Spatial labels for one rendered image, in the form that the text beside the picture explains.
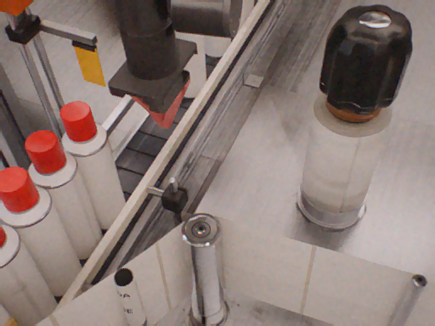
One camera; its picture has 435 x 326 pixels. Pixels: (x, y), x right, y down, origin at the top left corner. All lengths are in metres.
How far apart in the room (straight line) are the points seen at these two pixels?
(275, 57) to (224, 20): 0.55
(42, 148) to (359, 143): 0.34
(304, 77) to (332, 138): 0.42
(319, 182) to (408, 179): 0.18
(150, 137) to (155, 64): 0.28
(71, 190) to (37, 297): 0.12
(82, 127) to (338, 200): 0.32
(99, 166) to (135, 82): 0.12
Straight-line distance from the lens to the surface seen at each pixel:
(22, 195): 0.56
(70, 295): 0.67
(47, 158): 0.58
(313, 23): 1.15
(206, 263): 0.52
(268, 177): 0.78
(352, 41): 0.53
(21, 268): 0.58
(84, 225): 0.67
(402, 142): 0.86
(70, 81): 1.05
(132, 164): 0.81
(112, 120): 0.76
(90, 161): 0.63
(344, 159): 0.62
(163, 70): 0.58
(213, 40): 0.95
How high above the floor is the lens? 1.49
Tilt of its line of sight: 50 degrees down
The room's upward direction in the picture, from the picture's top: 3 degrees counter-clockwise
